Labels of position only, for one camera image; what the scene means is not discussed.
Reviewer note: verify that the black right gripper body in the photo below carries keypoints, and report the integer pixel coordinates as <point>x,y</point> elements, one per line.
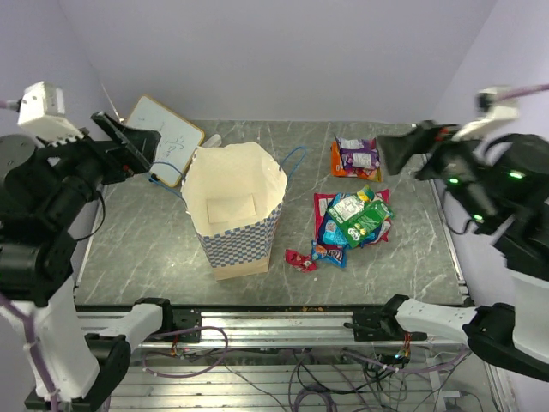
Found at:
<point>455,162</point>

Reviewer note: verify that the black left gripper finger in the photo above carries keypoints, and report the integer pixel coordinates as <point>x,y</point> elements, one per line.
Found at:
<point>145,141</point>
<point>117,154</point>

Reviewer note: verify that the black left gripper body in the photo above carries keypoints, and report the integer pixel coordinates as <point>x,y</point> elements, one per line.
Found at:
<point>87,159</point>

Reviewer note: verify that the orange snack packet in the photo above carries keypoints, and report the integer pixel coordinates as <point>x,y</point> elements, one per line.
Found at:
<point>338,170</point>

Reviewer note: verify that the green snack packet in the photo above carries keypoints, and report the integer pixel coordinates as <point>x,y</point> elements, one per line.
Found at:
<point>359,214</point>

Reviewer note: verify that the pink red snack bag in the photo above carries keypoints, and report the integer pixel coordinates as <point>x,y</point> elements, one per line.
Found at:
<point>321,202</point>

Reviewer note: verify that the checkered blue paper bag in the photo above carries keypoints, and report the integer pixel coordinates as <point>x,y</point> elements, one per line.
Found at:
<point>234,197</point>

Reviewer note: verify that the blue M&M's candy packet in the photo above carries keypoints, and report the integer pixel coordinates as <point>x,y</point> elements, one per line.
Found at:
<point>336,256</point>

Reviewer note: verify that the red small snack packet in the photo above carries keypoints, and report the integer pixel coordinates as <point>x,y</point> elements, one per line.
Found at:
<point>302,263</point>

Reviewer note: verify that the light blue snack packet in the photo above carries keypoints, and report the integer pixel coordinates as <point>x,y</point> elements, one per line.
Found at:
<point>330,234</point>

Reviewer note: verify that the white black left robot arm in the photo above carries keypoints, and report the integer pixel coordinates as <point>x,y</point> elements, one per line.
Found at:
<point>43,190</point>

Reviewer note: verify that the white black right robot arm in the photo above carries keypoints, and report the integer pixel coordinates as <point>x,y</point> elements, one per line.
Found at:
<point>506,200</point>

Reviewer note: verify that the yellow framed whiteboard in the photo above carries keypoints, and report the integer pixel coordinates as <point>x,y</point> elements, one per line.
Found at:
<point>179,138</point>

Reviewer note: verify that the white marker eraser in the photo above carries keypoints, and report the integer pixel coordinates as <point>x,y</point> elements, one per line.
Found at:
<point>214,141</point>

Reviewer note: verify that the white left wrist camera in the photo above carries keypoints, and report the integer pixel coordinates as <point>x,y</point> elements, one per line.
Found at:
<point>42,113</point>

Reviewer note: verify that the aluminium rail frame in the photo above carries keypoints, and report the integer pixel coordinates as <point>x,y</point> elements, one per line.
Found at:
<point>292,358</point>

